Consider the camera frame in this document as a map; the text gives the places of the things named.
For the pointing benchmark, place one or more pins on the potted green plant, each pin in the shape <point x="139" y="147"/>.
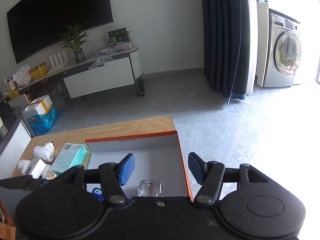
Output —
<point x="73" y="39"/>

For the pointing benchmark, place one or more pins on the cardboard box on floor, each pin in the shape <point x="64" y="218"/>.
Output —
<point x="38" y="106"/>

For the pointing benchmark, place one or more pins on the dark blue curtain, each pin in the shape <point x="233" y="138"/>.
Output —
<point x="226" y="34"/>

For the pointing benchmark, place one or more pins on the white ribbed counter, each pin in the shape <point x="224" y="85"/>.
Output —
<point x="15" y="137"/>

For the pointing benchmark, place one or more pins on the white router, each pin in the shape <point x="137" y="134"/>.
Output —
<point x="58" y="61"/>

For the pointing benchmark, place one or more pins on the left hand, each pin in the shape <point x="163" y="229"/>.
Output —
<point x="7" y="227"/>

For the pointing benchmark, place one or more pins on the white plug adapter green logo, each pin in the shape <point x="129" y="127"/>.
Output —
<point x="45" y="152"/>

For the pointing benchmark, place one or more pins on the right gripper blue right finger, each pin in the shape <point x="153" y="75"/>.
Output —
<point x="197" y="167"/>

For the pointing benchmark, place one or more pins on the blue dental floss box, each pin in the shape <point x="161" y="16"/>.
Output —
<point x="97" y="192"/>

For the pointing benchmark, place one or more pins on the clear glass liquid bottle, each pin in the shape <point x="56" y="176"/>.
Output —
<point x="150" y="188"/>

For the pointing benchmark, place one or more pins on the white tv cabinet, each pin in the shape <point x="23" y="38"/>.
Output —
<point x="124" y="69"/>

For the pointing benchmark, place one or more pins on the green black picture box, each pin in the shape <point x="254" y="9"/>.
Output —
<point x="119" y="36"/>

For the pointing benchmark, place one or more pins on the blue plastic bag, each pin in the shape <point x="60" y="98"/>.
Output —
<point x="43" y="123"/>

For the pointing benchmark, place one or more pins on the light blue toothpick jar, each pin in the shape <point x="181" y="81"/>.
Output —
<point x="50" y="175"/>

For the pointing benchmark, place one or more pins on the white charger box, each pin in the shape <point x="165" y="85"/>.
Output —
<point x="35" y="168"/>

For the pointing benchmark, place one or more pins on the white plastic bag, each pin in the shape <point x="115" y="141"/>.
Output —
<point x="22" y="77"/>

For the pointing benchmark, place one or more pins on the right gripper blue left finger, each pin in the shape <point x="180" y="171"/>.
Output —
<point x="126" y="168"/>

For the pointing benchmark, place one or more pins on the orange white cardboard tray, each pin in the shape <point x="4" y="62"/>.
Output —
<point x="158" y="156"/>

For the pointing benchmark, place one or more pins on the teal cardboard box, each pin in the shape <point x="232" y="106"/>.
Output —
<point x="70" y="155"/>

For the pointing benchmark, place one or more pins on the silver washing machine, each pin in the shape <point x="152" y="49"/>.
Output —
<point x="279" y="48"/>

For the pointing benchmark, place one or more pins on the black television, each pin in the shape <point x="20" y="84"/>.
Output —
<point x="37" y="24"/>

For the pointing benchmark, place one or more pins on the yellow box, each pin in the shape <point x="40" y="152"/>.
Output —
<point x="39" y="71"/>

